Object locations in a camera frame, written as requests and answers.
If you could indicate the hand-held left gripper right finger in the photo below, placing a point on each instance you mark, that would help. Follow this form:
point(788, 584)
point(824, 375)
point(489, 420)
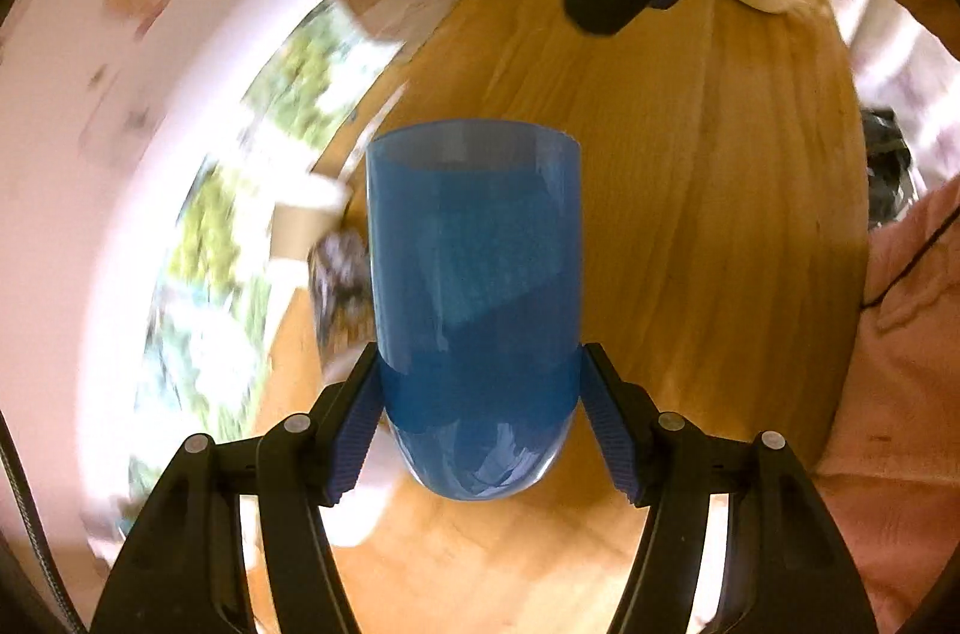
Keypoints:
point(609, 431)

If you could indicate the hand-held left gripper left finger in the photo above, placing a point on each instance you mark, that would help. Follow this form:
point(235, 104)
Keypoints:
point(352, 431)

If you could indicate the blue cup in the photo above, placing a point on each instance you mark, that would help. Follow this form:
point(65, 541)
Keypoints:
point(474, 304)

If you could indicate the patterned dark pouch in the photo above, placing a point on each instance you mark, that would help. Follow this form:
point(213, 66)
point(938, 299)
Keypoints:
point(341, 289)

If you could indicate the window with greenery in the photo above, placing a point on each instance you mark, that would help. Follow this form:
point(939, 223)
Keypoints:
point(217, 259)

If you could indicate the black bag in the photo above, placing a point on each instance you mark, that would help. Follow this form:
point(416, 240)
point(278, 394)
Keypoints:
point(885, 165)

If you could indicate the person's pink clothing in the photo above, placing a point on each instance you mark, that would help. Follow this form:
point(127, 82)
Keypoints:
point(900, 416)

